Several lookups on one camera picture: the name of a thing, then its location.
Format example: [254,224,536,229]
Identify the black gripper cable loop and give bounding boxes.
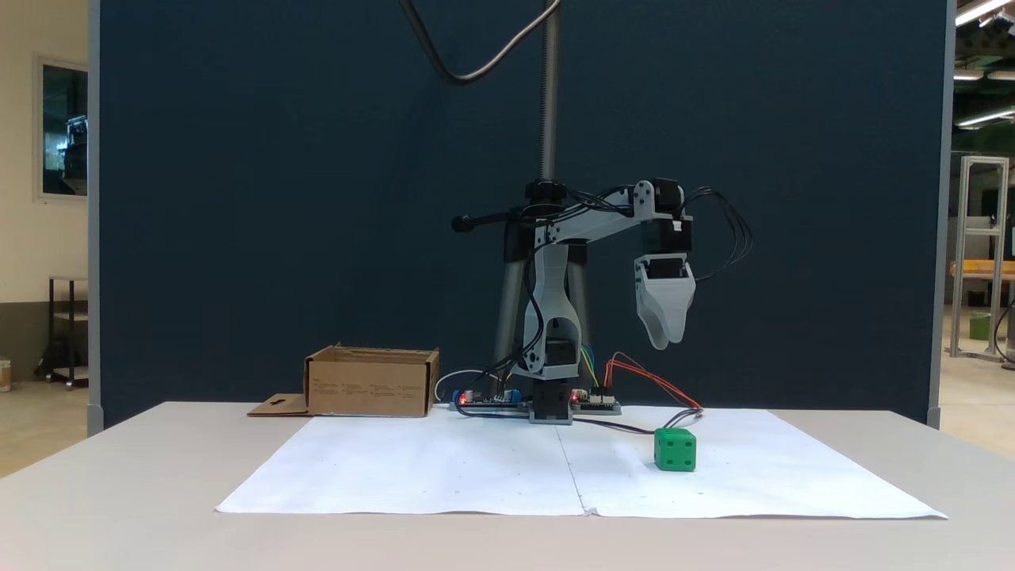
[685,186,755,283]

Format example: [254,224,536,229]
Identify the white cable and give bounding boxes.
[434,368,494,404]

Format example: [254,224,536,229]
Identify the green dice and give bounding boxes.
[654,428,698,473]

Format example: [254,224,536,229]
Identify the brown cardboard box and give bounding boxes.
[247,343,441,419]

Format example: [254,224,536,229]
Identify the fluorescent ceiling light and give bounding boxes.
[955,0,1015,27]
[955,106,1015,130]

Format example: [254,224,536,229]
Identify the black cable with orange wires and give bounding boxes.
[573,352,706,436]

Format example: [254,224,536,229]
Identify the dark blue partition panel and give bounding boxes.
[88,0,956,430]

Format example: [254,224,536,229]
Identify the grey narrow moving gripper finger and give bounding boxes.
[634,282,672,351]

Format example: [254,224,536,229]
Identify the wall window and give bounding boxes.
[33,53,90,204]

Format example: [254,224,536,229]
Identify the black shelf cart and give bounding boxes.
[45,274,90,390]

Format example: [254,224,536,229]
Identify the blue circuit board red LED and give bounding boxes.
[450,386,530,414]

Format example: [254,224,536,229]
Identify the grey ridged fixed gripper finger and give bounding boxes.
[643,277,697,344]

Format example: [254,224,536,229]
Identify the grey black camera tripod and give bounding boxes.
[451,0,592,381]

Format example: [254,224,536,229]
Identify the circuit board with coloured wires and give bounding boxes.
[569,387,623,416]

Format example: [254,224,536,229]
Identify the orange wooden table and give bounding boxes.
[949,261,1015,281]

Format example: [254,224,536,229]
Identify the aluminium profile frame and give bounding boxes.
[948,155,1013,362]

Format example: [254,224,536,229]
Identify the white paper sheet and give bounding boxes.
[215,412,588,517]
[557,407,949,521]

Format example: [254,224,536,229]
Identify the grey camera cable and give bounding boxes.
[398,0,563,86]

